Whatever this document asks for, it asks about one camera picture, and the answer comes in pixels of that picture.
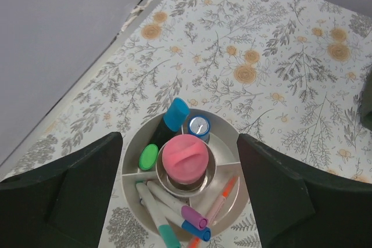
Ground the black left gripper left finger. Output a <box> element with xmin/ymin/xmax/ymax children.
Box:
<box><xmin>1</xmin><ymin>132</ymin><xmax>123</xmax><ymax>247</ymax></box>

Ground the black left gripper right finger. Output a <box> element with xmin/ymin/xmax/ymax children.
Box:
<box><xmin>237</xmin><ymin>134</ymin><xmax>371</xmax><ymax>247</ymax></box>

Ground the pink capped white marker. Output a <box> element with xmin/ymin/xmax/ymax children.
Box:
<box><xmin>146</xmin><ymin>181</ymin><xmax>209</xmax><ymax>230</ymax></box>

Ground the green capped black highlighter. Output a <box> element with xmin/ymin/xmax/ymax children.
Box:
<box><xmin>138</xmin><ymin>144</ymin><xmax>159</xmax><ymax>171</ymax></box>

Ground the orange pen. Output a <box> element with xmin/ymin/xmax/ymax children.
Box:
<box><xmin>206</xmin><ymin>175</ymin><xmax>239</xmax><ymax>242</ymax></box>

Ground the white divided round container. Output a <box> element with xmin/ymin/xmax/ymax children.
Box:
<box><xmin>122</xmin><ymin>109</ymin><xmax>255</xmax><ymax>247</ymax></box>

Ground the blue capped white marker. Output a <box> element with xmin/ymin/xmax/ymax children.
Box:
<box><xmin>140</xmin><ymin>193</ymin><xmax>210</xmax><ymax>241</ymax></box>

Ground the teal capped white marker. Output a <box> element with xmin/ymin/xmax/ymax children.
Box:
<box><xmin>135</xmin><ymin>182</ymin><xmax>181</xmax><ymax>248</ymax></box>

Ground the pink transparent pencil case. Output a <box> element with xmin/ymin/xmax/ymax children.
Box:
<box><xmin>162</xmin><ymin>134</ymin><xmax>209</xmax><ymax>185</ymax></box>

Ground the blue grey glue stick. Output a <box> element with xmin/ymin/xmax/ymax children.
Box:
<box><xmin>187</xmin><ymin>116</ymin><xmax>211</xmax><ymax>143</ymax></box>

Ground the blue capped black highlighter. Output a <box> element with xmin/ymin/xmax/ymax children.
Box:
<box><xmin>149</xmin><ymin>98</ymin><xmax>190</xmax><ymax>150</ymax></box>

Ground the olive green folded cloth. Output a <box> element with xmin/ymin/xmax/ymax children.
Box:
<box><xmin>360</xmin><ymin>73</ymin><xmax>372</xmax><ymax>131</ymax></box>

